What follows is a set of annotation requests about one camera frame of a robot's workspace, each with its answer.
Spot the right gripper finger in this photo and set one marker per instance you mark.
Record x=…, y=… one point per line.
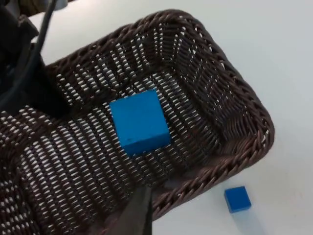
x=139, y=215

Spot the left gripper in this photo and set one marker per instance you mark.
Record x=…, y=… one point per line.
x=14, y=36

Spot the large blue cube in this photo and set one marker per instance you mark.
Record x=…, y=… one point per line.
x=139, y=120

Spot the dark brown wicker basket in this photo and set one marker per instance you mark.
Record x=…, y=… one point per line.
x=210, y=102

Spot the small blue cube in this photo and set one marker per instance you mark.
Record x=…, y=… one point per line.
x=237, y=198

